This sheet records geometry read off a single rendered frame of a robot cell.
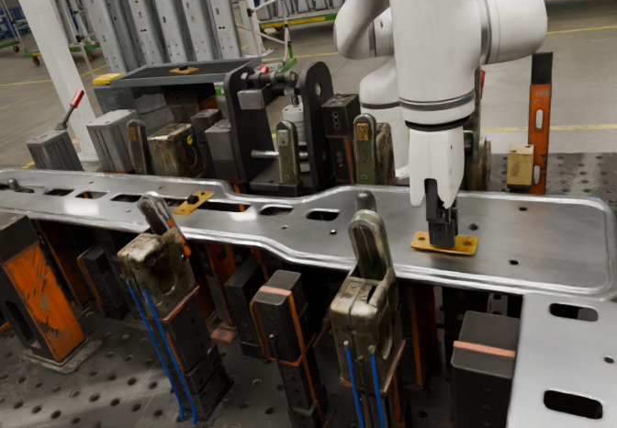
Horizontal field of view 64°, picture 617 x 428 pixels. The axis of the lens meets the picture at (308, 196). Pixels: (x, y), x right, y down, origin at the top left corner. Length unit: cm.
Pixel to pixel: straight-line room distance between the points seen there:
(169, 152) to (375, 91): 52
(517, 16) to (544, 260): 29
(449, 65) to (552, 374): 32
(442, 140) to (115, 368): 81
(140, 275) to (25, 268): 38
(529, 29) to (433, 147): 15
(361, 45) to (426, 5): 70
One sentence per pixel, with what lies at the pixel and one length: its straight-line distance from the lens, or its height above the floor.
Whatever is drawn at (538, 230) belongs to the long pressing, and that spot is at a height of 100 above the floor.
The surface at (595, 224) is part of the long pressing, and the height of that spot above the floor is 100.
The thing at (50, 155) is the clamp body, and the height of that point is 102.
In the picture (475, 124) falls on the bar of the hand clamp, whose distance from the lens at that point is 80.
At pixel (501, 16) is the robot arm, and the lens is 56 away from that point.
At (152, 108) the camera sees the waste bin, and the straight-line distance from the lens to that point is 366.
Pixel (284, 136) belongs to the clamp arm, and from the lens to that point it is 91.
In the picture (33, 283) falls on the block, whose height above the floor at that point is 90.
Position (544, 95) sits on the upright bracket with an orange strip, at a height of 114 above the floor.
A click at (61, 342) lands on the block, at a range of 117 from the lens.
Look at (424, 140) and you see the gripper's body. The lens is 57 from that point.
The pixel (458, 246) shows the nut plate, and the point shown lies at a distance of 67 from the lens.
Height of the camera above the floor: 139
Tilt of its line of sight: 27 degrees down
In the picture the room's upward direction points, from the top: 11 degrees counter-clockwise
